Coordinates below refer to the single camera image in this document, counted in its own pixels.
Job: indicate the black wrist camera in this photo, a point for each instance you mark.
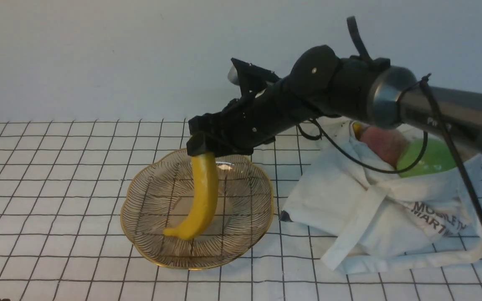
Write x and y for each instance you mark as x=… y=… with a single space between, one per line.
x=249 y=77

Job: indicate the white cloth tote bag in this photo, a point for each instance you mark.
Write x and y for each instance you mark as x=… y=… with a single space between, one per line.
x=385 y=222

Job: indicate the pink peach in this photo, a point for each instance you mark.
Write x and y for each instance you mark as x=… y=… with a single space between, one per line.
x=388 y=145

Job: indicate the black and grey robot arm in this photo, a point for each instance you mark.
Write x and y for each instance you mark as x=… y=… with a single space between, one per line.
x=376 y=93

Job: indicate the checkered white tablecloth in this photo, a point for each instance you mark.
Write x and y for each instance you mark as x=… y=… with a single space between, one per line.
x=62 y=185

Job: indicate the yellow banana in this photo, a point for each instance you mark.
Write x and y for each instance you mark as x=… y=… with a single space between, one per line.
x=205 y=200

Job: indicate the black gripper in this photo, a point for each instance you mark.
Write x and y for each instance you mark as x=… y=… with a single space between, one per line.
x=257 y=117

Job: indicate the green apple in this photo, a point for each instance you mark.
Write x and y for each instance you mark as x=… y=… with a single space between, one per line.
x=437 y=158

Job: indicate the small yellow fruit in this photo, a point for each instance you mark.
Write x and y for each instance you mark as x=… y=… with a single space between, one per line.
x=358 y=129

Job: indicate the glass plate with gold rim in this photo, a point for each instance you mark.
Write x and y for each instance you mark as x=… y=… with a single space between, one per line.
x=161 y=196

